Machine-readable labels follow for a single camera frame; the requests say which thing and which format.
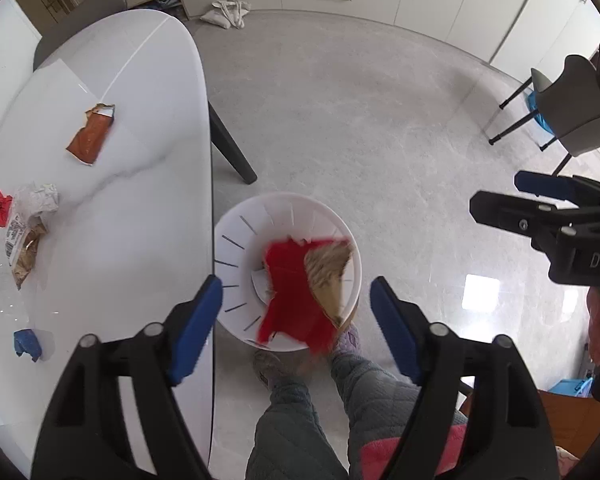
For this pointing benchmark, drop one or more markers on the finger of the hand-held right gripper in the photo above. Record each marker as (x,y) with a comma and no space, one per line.
(510,212)
(545,185)

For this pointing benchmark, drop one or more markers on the grey chair with black legs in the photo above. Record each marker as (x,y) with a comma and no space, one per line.
(575,110)

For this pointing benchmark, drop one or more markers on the person's leg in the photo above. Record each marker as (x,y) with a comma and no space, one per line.
(290,435)
(375,385)

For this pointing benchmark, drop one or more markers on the black table leg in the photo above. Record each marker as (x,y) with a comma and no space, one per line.
(230,145)

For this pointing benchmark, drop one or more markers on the pink garment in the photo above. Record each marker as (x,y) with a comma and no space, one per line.
(380,455)

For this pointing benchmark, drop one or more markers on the grey upholstered chair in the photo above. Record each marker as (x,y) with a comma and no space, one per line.
(80,15)

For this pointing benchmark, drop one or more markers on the person's left slipper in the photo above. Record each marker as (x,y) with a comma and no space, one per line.
(270,372)

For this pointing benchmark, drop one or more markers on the beige drawer cabinet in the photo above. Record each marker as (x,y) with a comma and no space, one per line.
(430,0)

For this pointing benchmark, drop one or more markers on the person's right leg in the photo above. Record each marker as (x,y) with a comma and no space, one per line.
(375,385)

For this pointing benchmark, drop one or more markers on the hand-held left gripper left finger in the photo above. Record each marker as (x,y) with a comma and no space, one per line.
(195,330)

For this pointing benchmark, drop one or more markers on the white cloth tote bag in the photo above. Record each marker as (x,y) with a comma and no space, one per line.
(227,12)

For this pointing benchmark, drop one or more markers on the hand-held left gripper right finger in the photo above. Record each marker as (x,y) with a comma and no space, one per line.
(392,330)

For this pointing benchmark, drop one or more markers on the blue plastic bag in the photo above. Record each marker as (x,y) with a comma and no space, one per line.
(537,110)

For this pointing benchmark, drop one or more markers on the blue plastic stool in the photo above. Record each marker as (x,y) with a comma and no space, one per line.
(572,387)

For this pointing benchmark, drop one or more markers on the orange snack wrapper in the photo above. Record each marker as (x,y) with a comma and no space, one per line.
(87,140)

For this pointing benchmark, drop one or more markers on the white slotted waste bin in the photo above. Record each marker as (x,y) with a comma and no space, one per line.
(260,215)

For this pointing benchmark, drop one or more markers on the person's slipper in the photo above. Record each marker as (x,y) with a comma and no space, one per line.
(349,342)
(270,372)

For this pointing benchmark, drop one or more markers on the person's right slipper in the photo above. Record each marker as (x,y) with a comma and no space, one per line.
(349,342)

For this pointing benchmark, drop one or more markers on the large red snack wrapper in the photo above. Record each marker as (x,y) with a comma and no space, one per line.
(290,290)

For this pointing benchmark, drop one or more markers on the blue snack wrapper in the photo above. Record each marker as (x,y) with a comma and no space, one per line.
(27,342)

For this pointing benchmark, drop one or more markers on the clear bag of brown snacks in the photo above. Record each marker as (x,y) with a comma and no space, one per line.
(24,255)

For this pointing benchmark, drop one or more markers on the white crumpled tissue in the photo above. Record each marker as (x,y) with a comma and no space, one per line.
(40,197)

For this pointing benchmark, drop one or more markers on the person's left leg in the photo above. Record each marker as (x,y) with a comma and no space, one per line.
(290,435)

